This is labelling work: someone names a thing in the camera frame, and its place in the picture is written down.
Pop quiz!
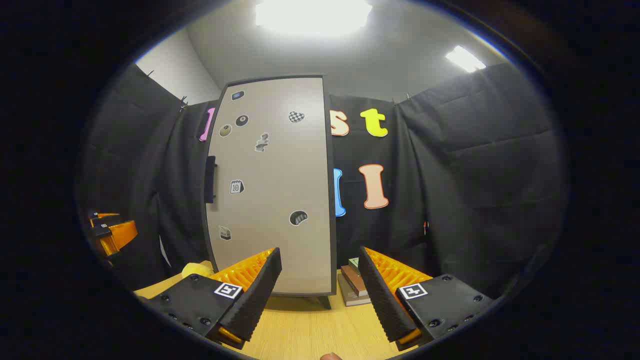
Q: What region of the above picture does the grey cabinet door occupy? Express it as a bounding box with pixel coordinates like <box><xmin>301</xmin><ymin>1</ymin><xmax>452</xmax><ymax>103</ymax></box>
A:
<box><xmin>204</xmin><ymin>76</ymin><xmax>334</xmax><ymax>297</ymax></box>

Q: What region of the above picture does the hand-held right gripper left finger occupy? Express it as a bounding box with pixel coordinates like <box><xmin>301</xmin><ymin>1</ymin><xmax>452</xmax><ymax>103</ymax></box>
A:
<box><xmin>144</xmin><ymin>247</ymin><xmax>283</xmax><ymax>351</ymax></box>

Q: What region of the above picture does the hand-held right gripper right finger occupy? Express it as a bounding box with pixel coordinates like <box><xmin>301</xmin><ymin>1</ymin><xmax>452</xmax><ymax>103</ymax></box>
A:
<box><xmin>357</xmin><ymin>246</ymin><xmax>495</xmax><ymax>352</ymax></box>

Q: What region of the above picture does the small ceiling light panel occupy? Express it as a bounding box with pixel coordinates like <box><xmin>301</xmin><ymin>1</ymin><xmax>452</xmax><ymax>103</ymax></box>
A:
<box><xmin>444</xmin><ymin>45</ymin><xmax>487</xmax><ymax>74</ymax></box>

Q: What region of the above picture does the brown book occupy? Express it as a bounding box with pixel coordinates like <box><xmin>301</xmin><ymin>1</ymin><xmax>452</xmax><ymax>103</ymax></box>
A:
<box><xmin>340</xmin><ymin>264</ymin><xmax>369</xmax><ymax>297</ymax></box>

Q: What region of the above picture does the large ceiling light panel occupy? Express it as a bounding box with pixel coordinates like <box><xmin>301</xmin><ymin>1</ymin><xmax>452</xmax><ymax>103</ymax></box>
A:
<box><xmin>255</xmin><ymin>0</ymin><xmax>374</xmax><ymax>37</ymax></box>

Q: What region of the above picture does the black backdrop cloth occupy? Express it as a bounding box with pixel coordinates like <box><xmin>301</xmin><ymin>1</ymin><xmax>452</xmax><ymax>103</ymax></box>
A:
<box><xmin>75</xmin><ymin>62</ymin><xmax>568</xmax><ymax>301</ymax></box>

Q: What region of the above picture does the black door handle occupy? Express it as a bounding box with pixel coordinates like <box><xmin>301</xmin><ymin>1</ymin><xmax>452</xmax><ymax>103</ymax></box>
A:
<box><xmin>203</xmin><ymin>155</ymin><xmax>217</xmax><ymax>204</ymax></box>

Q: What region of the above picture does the yellow lemon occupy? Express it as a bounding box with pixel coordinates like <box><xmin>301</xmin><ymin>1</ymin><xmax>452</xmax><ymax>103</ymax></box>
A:
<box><xmin>181</xmin><ymin>260</ymin><xmax>215</xmax><ymax>279</ymax></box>

